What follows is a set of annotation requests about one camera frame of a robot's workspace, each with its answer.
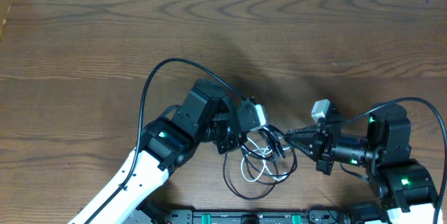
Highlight black left camera cable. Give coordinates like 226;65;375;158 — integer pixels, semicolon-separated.
83;58;249;224

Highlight black cable blue connector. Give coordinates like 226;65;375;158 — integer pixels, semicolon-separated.
259;125;286;158

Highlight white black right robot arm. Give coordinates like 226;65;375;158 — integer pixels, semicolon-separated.
284;100;446;223

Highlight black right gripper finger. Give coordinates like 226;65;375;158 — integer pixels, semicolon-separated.
286;140;317;158
284;125;318;140

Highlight black USB cable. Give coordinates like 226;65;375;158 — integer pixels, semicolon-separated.
222;125;299;201

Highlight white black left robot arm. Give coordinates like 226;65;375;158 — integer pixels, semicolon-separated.
72;79;268;223

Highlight white USB cable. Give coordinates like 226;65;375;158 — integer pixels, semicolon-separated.
240;135;291;184

